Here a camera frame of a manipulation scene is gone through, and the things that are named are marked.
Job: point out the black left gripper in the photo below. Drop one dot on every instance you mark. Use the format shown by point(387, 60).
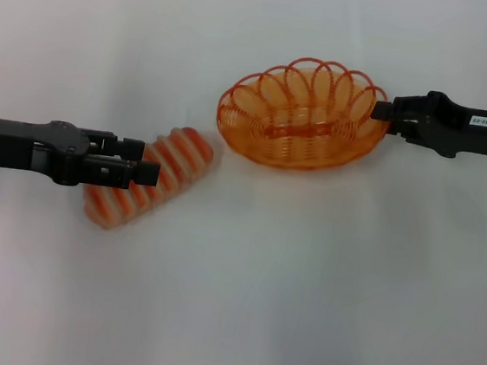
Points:
point(16, 143)

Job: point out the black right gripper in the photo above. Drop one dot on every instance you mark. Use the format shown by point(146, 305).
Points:
point(458, 129)

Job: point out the orange white striped bread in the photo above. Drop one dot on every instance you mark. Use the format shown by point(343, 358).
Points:
point(185, 154)

